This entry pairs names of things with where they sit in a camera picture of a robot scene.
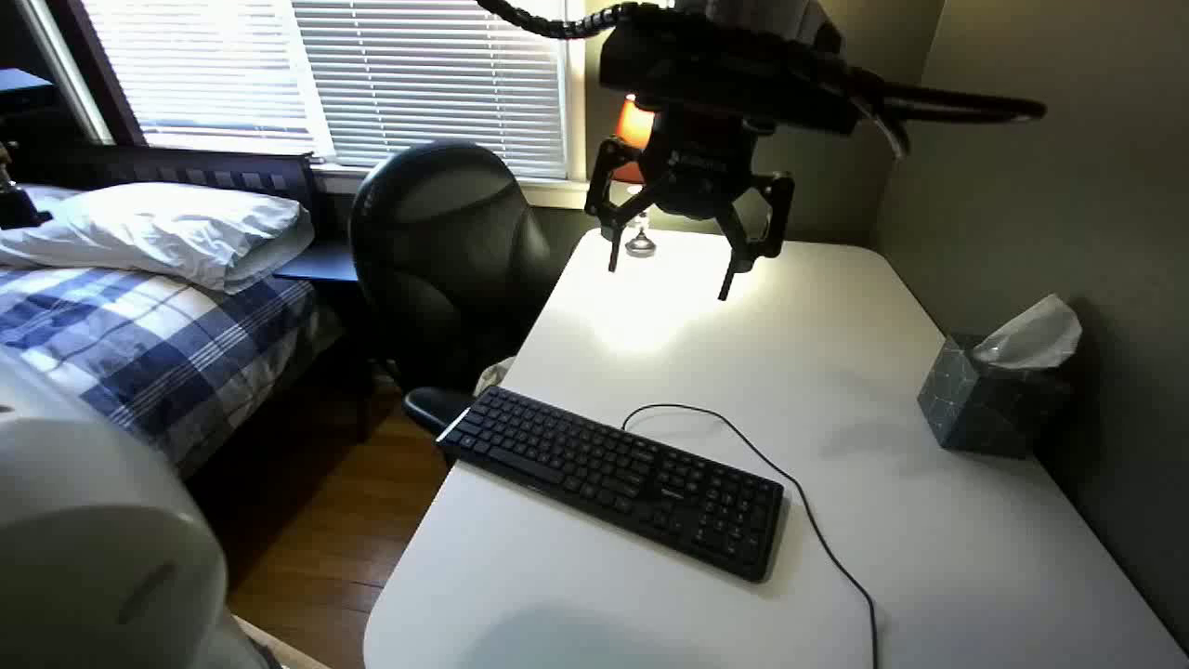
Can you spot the blue plaid bed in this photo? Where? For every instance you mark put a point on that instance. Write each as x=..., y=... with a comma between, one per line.
x=162, y=357

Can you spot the grey tissue box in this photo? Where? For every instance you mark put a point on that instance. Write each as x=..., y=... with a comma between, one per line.
x=1001, y=391

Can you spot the black office chair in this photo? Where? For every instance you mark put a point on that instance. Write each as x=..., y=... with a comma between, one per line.
x=454, y=271

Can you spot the desk lamp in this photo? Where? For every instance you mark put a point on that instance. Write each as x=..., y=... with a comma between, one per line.
x=633, y=129

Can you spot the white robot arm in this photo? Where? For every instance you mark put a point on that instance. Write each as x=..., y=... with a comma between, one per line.
x=105, y=555

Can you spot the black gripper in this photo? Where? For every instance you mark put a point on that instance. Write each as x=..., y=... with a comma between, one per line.
x=687, y=166

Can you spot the white window blinds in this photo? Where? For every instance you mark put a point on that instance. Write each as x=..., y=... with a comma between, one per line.
x=338, y=81

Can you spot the white pillow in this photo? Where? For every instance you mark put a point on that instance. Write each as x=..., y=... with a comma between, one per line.
x=218, y=238

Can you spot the black computer keyboard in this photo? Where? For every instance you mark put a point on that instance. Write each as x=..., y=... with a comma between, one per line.
x=660, y=491

